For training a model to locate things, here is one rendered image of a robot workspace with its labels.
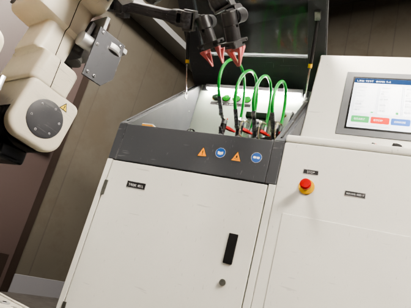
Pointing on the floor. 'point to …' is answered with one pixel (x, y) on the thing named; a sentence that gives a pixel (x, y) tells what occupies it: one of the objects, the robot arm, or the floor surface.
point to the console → (339, 211)
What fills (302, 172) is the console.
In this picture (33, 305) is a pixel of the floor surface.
